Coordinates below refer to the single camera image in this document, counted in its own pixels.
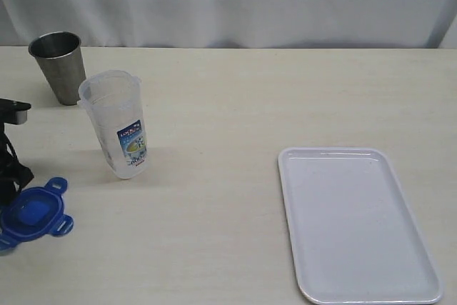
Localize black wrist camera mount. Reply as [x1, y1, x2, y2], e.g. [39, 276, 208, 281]
[0, 99, 31, 125]

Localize blue container lid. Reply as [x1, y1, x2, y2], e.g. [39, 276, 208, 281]
[1, 177, 74, 251]

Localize steel cup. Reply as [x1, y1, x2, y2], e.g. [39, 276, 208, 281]
[28, 31, 86, 106]

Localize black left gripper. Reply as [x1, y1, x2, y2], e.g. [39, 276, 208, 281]
[0, 123, 34, 208]

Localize clear plastic tall container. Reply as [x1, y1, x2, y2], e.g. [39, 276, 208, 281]
[78, 70, 147, 179]

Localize white plastic tray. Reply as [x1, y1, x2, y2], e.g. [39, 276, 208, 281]
[278, 147, 443, 304]

